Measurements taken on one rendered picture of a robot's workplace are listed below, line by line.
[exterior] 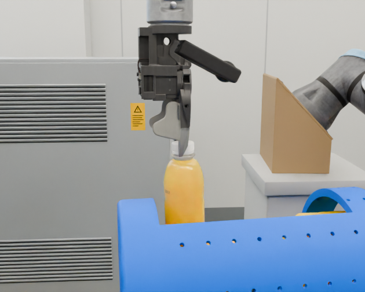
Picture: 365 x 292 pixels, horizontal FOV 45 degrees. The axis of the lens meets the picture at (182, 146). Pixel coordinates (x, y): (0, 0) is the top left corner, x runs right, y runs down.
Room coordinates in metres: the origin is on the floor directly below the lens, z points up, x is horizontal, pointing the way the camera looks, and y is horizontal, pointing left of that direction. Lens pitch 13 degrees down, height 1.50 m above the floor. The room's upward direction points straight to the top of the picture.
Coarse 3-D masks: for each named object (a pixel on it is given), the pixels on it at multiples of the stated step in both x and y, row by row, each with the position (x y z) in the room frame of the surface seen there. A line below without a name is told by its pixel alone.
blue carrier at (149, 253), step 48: (336, 192) 0.78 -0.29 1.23; (144, 240) 0.64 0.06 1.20; (192, 240) 0.65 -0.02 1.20; (240, 240) 0.65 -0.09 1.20; (288, 240) 0.66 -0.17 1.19; (336, 240) 0.67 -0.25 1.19; (144, 288) 0.59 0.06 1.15; (192, 288) 0.60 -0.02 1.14; (240, 288) 0.61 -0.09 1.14; (288, 288) 0.63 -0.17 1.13; (336, 288) 0.64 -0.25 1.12
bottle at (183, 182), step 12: (192, 156) 0.72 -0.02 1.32; (168, 168) 0.72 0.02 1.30; (180, 168) 0.71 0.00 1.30; (192, 168) 0.71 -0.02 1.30; (168, 180) 0.72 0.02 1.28; (180, 180) 0.70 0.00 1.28; (192, 180) 0.71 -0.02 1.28; (168, 192) 0.71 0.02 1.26; (180, 192) 0.70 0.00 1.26; (192, 192) 0.71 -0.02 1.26; (204, 192) 0.73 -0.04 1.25; (168, 204) 0.72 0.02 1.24; (180, 204) 0.70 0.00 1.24; (192, 204) 0.71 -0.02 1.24; (204, 204) 0.73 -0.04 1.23; (168, 216) 0.72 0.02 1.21; (180, 216) 0.70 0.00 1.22; (192, 216) 0.71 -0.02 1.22; (204, 216) 0.73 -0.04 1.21
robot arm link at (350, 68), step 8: (344, 56) 1.27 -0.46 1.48; (352, 56) 1.25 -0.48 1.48; (360, 56) 1.24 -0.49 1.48; (336, 64) 1.27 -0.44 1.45; (344, 64) 1.25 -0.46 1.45; (352, 64) 1.24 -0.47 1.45; (360, 64) 1.23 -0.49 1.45; (328, 72) 1.27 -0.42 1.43; (336, 72) 1.25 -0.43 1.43; (344, 72) 1.24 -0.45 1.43; (352, 72) 1.22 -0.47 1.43; (360, 72) 1.21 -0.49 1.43; (328, 80) 1.25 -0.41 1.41; (336, 80) 1.24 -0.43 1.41; (344, 80) 1.23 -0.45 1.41; (352, 80) 1.21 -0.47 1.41; (336, 88) 1.23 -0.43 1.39; (344, 88) 1.23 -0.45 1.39; (352, 88) 1.20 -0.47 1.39; (344, 96) 1.23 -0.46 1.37
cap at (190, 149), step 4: (188, 140) 0.75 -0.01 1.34; (172, 144) 0.73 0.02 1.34; (176, 144) 0.72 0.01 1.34; (188, 144) 0.72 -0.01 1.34; (192, 144) 0.73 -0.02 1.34; (172, 148) 0.73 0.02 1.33; (176, 148) 0.72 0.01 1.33; (188, 148) 0.72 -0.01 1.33; (192, 148) 0.73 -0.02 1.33; (176, 152) 0.72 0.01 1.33; (188, 152) 0.72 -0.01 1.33; (192, 152) 0.73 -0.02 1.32
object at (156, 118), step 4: (168, 100) 0.76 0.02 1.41; (172, 100) 0.76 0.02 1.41; (176, 100) 0.76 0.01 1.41; (164, 104) 0.76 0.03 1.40; (164, 108) 0.76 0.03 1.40; (160, 112) 0.76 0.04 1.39; (164, 112) 0.76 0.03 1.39; (152, 116) 0.76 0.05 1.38; (156, 116) 0.76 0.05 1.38; (160, 116) 0.76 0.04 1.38; (164, 116) 0.76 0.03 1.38; (152, 120) 0.76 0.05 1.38; (156, 120) 0.76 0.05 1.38; (152, 124) 0.76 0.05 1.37; (176, 140) 0.75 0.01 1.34
